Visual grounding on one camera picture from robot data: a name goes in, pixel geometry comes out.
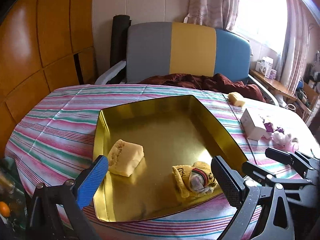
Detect grey yellow blue headboard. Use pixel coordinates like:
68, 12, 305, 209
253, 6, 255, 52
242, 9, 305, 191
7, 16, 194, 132
126, 22, 251, 83

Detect pink patterned curtain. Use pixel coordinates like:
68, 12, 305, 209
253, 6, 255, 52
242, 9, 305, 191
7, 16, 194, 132
183, 0, 239, 31

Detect gold metal tin box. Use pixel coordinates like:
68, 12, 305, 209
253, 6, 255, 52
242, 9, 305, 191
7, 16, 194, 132
93, 95, 247, 223

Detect yellow sponge block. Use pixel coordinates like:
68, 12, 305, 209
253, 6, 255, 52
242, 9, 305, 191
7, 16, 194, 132
228, 92, 246, 107

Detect dark red blanket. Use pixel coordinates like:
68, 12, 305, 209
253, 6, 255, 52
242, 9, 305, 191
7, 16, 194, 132
139, 74, 266, 102

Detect wooden wardrobe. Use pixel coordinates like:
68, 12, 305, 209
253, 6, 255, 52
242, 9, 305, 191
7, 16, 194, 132
1, 0, 98, 148

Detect white carton box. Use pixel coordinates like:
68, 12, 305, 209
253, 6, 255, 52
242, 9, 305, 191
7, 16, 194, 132
240, 108, 271, 141

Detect white boxes on shelf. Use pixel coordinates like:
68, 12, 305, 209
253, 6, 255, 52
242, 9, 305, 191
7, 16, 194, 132
255, 56, 277, 80

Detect orange fruit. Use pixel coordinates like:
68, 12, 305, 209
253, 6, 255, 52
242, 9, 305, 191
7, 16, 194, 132
0, 202, 10, 218

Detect wooden side shelf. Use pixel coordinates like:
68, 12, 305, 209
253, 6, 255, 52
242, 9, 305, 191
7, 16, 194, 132
249, 69, 297, 101

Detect yellow tiger plush toy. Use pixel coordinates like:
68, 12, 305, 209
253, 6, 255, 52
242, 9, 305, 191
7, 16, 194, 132
172, 161, 219, 198

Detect white bed rail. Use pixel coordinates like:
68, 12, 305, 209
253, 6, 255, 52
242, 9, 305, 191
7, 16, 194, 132
94, 60, 126, 85

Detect purple snack packet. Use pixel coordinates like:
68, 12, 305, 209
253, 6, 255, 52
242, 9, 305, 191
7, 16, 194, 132
264, 122, 274, 133

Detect pink white plush toy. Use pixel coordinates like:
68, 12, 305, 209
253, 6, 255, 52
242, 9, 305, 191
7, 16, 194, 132
272, 128, 299, 153

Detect striped bed sheet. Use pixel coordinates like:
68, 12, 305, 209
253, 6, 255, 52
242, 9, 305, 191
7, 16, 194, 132
5, 85, 298, 239

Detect cluttered desk items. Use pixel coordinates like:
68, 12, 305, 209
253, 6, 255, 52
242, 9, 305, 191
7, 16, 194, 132
295, 63, 319, 125

